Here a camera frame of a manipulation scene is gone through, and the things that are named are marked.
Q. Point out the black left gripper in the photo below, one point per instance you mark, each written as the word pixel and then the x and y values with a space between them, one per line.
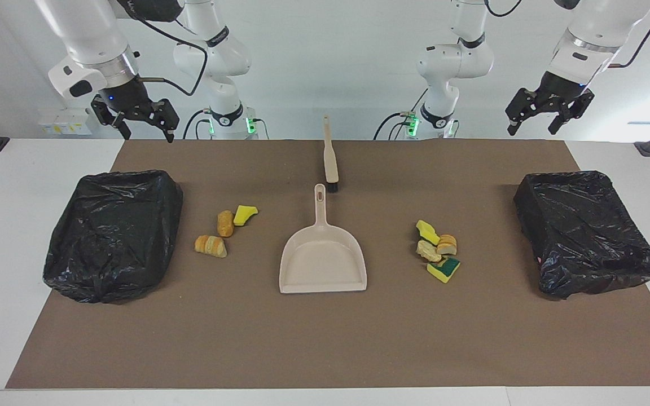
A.
pixel 559 93

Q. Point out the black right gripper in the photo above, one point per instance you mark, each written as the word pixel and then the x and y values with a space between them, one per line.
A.
pixel 130 98

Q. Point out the brown bread roll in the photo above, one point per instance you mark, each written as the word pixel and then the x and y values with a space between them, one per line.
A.
pixel 225 224

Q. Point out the small yellow sponge piece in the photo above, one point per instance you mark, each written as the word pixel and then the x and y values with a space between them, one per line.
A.
pixel 243 215

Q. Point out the striped croissant piece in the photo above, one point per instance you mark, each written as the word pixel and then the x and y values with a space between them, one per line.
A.
pixel 210 246

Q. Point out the orange striped bread slice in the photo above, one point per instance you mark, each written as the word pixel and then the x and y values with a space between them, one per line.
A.
pixel 447 244

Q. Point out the yellow sponge block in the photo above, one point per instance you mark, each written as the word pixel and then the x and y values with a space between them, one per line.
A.
pixel 426 230

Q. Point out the pale bread chunk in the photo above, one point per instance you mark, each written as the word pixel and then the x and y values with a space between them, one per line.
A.
pixel 427 251

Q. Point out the green and yellow sponge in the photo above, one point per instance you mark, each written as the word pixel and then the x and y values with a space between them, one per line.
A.
pixel 443 272

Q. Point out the beige hand brush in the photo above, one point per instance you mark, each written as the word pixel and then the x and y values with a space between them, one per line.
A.
pixel 330 160

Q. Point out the beige plastic dustpan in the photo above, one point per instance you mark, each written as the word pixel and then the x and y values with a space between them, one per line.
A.
pixel 322 265

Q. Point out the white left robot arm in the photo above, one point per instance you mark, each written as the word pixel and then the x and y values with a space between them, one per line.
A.
pixel 455 62

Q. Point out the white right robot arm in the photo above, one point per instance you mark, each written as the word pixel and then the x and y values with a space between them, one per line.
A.
pixel 88 34

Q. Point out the black bag lined bin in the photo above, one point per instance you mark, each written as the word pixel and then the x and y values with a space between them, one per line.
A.
pixel 584 237
pixel 110 237

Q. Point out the white socket box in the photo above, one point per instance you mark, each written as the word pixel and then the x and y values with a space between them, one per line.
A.
pixel 65 121

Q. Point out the brown table mat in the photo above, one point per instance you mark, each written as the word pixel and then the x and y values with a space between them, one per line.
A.
pixel 325 338

